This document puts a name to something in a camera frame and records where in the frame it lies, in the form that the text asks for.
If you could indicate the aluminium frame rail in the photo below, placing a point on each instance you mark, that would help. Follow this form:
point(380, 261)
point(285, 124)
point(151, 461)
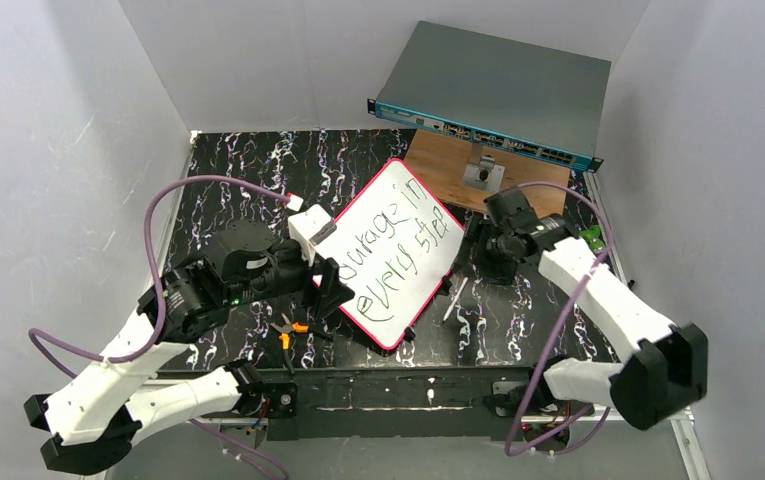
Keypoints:
point(506, 403)

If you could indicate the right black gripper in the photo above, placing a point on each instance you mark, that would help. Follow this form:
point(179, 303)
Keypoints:
point(477, 251)

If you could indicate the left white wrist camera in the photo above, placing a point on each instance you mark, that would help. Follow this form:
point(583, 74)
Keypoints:
point(309, 226)

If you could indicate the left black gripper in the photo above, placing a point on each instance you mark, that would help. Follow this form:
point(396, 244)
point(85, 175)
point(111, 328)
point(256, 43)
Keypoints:
point(323, 281)

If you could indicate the white whiteboard marker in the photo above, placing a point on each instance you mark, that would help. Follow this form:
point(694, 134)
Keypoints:
point(455, 299)

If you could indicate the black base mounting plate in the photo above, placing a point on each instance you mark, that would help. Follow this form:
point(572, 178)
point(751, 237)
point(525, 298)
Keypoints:
point(389, 402)

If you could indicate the wooden board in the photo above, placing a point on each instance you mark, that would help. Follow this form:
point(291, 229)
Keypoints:
point(441, 163)

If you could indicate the pink framed whiteboard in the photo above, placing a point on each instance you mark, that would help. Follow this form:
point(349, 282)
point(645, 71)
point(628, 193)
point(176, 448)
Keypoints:
point(394, 243)

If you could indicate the metal bracket with black knob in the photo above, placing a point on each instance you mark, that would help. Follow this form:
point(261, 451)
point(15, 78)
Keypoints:
point(482, 171)

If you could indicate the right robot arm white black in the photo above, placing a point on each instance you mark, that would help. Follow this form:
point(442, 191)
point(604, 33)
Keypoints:
point(662, 367)

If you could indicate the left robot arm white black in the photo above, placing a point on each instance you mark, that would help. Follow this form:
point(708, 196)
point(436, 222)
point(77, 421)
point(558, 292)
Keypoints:
point(102, 413)

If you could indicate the grey blue network switch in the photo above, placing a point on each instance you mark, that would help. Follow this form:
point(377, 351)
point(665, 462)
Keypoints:
point(525, 99)

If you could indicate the white green plastic pipe fitting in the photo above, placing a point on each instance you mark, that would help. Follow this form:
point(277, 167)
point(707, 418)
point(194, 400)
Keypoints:
point(594, 238)

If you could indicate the orange handled pliers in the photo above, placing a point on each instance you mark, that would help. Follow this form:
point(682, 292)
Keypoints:
point(288, 329)

